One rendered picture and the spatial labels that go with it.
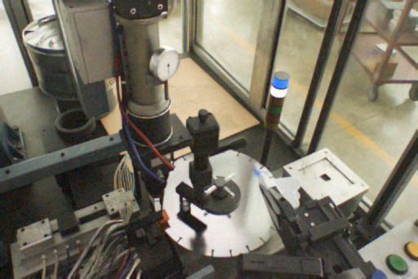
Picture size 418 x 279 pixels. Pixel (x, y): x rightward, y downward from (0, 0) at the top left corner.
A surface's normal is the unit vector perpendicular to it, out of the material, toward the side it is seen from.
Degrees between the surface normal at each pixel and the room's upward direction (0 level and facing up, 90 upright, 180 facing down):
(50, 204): 0
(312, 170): 0
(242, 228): 0
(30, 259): 90
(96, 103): 90
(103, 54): 90
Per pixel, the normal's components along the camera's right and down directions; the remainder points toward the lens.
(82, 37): 0.50, 0.57
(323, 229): -0.11, -0.72
